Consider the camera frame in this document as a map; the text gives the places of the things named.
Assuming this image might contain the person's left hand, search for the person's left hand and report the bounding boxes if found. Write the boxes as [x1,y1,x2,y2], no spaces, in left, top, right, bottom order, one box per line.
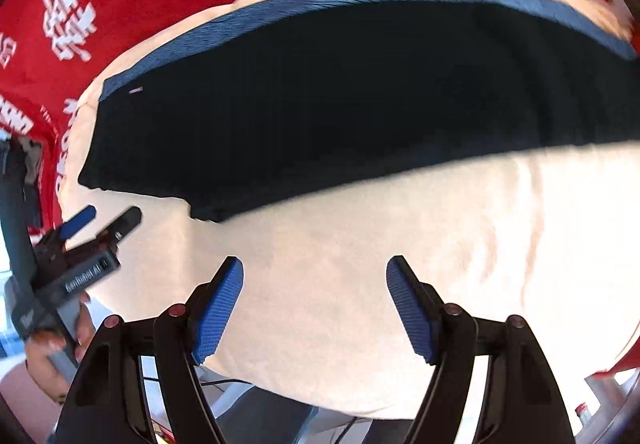
[25,292,96,404]

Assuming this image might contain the black pants with blue waistband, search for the black pants with blue waistband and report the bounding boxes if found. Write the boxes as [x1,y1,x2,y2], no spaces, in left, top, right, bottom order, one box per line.
[79,0,639,223]

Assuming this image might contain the cream cushion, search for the cream cushion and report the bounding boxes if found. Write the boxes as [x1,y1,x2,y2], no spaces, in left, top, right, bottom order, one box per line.
[62,0,639,419]

